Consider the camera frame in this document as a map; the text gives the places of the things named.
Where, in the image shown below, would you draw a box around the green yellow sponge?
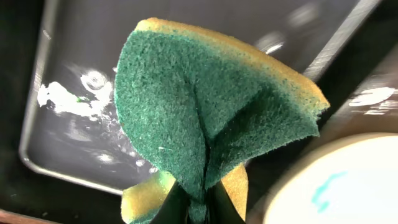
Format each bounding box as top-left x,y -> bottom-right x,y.
114,17 -> 330,223

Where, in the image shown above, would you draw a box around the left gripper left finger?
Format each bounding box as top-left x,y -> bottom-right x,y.
150,183 -> 190,224

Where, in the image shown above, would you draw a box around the white plate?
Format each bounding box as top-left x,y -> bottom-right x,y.
246,133 -> 397,224

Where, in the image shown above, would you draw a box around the black water tray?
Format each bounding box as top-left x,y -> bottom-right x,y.
1,0 -> 377,219

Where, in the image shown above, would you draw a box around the brown serving tray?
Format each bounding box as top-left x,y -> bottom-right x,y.
304,47 -> 397,153

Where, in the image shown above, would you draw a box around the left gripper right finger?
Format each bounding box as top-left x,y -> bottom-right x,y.
206,181 -> 245,224

